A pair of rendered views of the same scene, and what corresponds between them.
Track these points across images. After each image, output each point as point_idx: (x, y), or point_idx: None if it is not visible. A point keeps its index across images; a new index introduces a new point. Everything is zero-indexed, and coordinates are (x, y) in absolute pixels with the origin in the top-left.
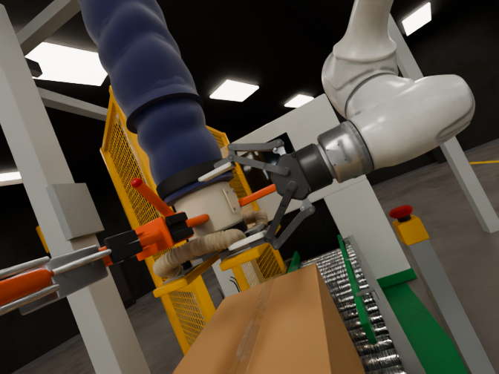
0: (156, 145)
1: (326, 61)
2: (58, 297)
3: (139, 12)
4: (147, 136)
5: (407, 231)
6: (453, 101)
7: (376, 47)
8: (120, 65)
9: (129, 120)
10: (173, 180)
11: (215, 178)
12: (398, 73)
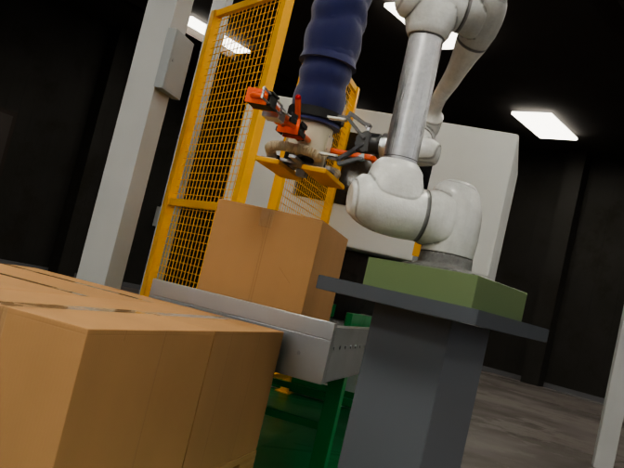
0: (311, 81)
1: None
2: (278, 117)
3: (357, 0)
4: (310, 72)
5: (418, 245)
6: (427, 149)
7: (429, 117)
8: (325, 23)
9: (305, 55)
10: (306, 107)
11: (330, 123)
12: (435, 133)
